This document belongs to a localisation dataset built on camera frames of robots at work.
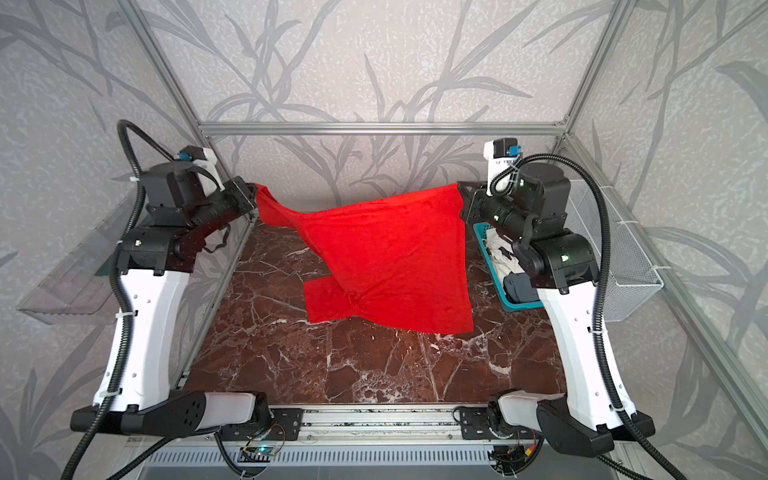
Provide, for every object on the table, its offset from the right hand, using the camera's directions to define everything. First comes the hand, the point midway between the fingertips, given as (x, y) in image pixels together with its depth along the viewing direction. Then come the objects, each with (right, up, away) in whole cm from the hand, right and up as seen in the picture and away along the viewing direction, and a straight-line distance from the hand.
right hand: (461, 174), depth 58 cm
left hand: (-42, +1, +4) cm, 42 cm away
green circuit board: (-48, -65, +14) cm, 82 cm away
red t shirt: (-13, -19, +18) cm, 29 cm away
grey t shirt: (+24, -28, +34) cm, 50 cm away
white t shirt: (+20, -20, +38) cm, 48 cm away
